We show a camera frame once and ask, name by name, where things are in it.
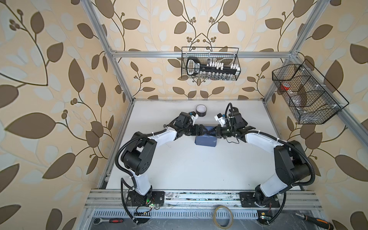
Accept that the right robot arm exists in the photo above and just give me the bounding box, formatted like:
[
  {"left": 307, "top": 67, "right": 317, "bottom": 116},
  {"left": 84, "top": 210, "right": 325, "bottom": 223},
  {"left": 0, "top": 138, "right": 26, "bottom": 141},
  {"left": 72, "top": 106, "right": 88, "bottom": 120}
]
[{"left": 205, "top": 105, "right": 316, "bottom": 208}]

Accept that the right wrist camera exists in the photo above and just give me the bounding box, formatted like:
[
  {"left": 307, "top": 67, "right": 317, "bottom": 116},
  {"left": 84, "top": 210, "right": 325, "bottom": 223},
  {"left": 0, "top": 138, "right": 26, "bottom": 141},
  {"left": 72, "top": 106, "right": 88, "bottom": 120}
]
[{"left": 214, "top": 113, "right": 226, "bottom": 127}]

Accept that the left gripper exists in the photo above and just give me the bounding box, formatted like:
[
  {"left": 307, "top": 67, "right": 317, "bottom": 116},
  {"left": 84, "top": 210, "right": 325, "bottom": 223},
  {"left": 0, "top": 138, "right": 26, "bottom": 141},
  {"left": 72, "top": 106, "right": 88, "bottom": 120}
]
[{"left": 182, "top": 124, "right": 209, "bottom": 136}]

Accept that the clear tape ring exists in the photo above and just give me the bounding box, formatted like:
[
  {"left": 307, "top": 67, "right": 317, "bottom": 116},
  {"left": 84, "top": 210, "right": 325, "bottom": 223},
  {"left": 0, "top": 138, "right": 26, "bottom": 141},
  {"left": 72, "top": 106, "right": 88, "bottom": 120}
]
[{"left": 212, "top": 205, "right": 234, "bottom": 230}]

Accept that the right wire basket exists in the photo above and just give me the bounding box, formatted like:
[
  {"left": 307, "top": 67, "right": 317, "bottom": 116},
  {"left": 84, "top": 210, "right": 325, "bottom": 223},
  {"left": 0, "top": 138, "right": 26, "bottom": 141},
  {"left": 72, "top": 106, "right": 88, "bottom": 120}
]
[{"left": 272, "top": 59, "right": 349, "bottom": 125}]

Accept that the black tape roll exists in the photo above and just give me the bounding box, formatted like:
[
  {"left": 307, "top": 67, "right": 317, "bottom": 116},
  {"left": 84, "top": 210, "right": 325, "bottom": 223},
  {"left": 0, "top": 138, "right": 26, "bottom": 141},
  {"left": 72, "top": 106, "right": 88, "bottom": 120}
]
[{"left": 196, "top": 104, "right": 207, "bottom": 117}]

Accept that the red object in basket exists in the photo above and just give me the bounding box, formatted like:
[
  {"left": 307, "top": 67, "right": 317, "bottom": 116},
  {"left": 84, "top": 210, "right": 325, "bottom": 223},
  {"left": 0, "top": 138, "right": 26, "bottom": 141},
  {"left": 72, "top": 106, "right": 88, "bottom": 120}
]
[{"left": 280, "top": 82, "right": 291, "bottom": 92}]

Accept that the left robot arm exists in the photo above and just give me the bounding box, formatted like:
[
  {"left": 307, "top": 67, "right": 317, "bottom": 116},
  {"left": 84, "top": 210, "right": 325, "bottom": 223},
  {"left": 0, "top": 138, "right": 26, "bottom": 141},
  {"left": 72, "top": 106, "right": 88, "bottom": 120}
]
[{"left": 115, "top": 112, "right": 209, "bottom": 225}]

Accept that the wire basket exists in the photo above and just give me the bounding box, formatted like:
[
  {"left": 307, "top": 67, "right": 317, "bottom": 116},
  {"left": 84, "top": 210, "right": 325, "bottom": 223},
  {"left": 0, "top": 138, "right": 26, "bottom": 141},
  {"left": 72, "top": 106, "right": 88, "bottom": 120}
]
[
  {"left": 181, "top": 46, "right": 241, "bottom": 81},
  {"left": 272, "top": 59, "right": 349, "bottom": 125}
]

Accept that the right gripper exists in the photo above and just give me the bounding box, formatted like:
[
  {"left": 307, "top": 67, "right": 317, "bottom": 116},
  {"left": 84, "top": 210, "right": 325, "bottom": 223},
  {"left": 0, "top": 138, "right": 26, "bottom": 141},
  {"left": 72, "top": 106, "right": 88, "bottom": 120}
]
[{"left": 206, "top": 125, "right": 235, "bottom": 139}]

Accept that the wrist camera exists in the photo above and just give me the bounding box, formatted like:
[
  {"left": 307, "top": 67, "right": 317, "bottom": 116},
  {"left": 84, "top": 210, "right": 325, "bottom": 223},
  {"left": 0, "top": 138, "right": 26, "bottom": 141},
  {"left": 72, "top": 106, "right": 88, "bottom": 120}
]
[
  {"left": 214, "top": 113, "right": 226, "bottom": 127},
  {"left": 189, "top": 111, "right": 198, "bottom": 125}
]

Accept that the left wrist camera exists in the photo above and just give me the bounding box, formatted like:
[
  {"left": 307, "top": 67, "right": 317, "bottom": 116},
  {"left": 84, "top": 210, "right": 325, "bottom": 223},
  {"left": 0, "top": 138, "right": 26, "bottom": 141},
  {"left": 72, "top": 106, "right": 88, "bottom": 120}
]
[{"left": 189, "top": 111, "right": 198, "bottom": 125}]

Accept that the back wire basket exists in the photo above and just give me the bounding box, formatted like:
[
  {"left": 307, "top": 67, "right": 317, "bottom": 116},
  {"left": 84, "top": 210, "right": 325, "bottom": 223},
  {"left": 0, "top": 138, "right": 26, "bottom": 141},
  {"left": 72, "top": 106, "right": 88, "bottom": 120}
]
[{"left": 181, "top": 46, "right": 241, "bottom": 81}]

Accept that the red handled ratchet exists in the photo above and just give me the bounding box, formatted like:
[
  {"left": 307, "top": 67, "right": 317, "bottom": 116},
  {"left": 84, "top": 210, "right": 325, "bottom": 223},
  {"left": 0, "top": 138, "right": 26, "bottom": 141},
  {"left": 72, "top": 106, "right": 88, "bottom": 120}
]
[{"left": 93, "top": 218, "right": 124, "bottom": 225}]

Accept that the socket set holder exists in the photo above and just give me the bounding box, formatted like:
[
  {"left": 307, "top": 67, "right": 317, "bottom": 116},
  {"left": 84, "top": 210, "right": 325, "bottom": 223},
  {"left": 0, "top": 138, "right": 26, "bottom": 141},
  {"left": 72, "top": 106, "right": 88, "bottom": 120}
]
[{"left": 184, "top": 57, "right": 241, "bottom": 77}]

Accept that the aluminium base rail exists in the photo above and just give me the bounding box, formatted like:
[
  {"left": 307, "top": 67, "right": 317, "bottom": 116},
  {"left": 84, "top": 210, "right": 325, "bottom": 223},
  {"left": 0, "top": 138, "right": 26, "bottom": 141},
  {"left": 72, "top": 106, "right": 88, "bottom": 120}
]
[{"left": 84, "top": 189, "right": 323, "bottom": 211}]

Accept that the orange handled screwdriver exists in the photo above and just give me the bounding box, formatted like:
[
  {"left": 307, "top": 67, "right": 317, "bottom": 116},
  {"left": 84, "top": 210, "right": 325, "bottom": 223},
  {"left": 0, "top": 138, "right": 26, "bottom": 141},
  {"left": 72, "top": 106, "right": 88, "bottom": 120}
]
[{"left": 295, "top": 213, "right": 334, "bottom": 230}]

